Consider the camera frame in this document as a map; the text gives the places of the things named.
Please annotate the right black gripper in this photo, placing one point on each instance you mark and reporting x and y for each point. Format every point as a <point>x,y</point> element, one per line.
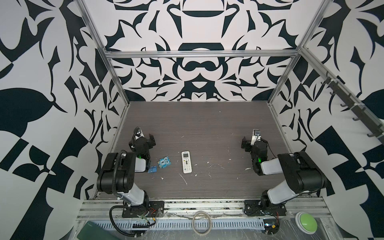
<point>248,143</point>

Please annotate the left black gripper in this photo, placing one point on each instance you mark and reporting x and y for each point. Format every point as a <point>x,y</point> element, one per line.
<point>150,142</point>

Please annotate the white remote control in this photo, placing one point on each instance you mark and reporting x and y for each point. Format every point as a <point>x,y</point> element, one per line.
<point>186,162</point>

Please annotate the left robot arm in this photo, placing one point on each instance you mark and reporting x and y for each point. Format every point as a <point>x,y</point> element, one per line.
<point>118,172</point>

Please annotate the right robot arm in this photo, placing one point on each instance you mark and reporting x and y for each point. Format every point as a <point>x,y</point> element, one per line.
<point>302,175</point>

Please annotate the blue toy block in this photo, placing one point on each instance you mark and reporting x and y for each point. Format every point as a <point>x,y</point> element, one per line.
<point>164,162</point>

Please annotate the small electronics board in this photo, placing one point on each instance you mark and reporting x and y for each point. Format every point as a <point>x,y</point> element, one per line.
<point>271,226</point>

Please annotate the green push button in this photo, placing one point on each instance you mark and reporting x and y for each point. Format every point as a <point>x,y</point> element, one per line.
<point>306,223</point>

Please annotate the dark green pad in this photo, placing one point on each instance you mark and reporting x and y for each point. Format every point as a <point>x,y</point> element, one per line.
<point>91,231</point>

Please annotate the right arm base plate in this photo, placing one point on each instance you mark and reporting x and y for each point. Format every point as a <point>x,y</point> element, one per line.
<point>257,208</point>

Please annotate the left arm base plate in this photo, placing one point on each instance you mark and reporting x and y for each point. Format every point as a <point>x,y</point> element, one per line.
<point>150,208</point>

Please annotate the slotted cable duct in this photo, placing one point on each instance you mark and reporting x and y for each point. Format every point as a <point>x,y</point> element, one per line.
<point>199,224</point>

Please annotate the black wall hook rail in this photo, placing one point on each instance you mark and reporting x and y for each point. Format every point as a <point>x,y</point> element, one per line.
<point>352,103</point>

